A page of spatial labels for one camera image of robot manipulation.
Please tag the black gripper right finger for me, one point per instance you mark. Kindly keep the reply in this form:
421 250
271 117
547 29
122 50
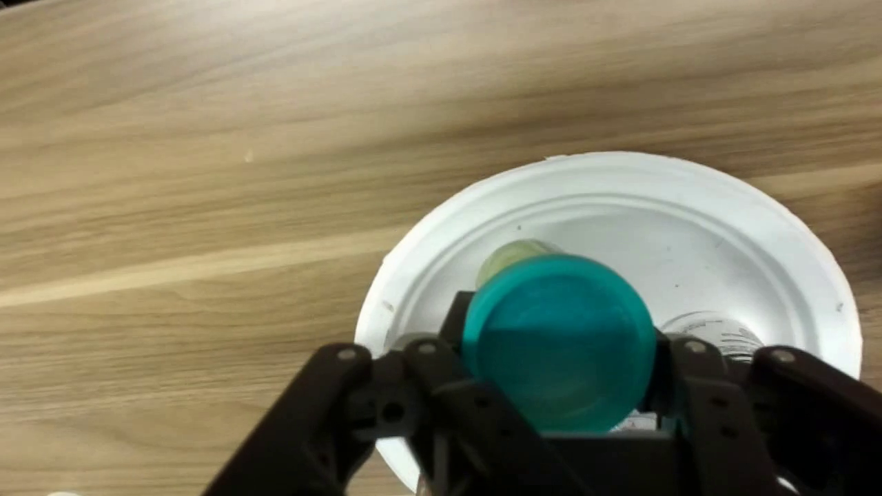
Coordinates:
789 430

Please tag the green tub teal lid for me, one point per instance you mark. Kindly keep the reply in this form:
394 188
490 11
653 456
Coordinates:
562 341

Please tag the white paper plate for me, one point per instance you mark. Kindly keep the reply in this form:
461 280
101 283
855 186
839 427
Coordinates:
643 222

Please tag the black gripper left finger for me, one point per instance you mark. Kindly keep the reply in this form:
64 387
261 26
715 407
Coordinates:
395 430

